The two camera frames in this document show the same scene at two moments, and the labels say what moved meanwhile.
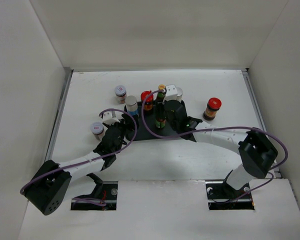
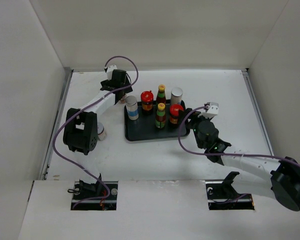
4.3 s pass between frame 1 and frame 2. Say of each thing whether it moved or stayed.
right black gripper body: moved
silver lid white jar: stayed
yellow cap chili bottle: stayed
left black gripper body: moved
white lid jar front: stayed
